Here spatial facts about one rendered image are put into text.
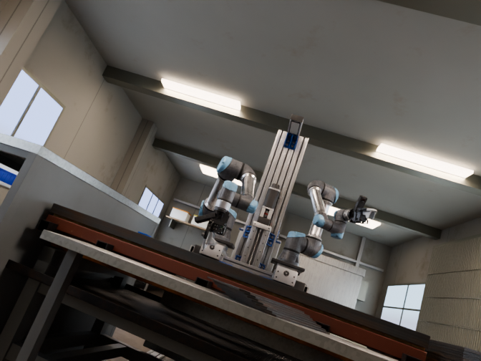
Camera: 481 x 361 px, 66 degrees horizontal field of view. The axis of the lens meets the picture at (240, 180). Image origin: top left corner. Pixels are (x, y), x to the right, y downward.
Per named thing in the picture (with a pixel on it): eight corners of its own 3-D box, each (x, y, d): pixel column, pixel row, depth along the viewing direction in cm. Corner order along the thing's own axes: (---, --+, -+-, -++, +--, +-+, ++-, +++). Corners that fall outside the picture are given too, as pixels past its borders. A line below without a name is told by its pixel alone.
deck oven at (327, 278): (331, 354, 940) (352, 272, 995) (342, 364, 818) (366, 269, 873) (268, 331, 962) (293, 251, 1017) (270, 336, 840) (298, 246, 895)
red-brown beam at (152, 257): (424, 367, 119) (427, 348, 121) (43, 224, 162) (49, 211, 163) (416, 364, 128) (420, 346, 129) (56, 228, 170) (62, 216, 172)
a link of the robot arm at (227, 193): (237, 187, 197) (240, 183, 189) (230, 205, 194) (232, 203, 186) (222, 181, 196) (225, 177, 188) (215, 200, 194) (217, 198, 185)
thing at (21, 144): (37, 154, 153) (41, 145, 154) (-66, 122, 169) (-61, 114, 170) (158, 224, 273) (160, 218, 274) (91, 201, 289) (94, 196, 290)
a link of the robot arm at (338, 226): (323, 233, 240) (328, 218, 243) (337, 240, 243) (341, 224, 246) (331, 233, 233) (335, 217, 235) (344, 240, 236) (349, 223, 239)
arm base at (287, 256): (276, 261, 261) (280, 248, 263) (297, 268, 259) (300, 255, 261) (277, 259, 246) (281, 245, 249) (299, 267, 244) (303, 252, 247)
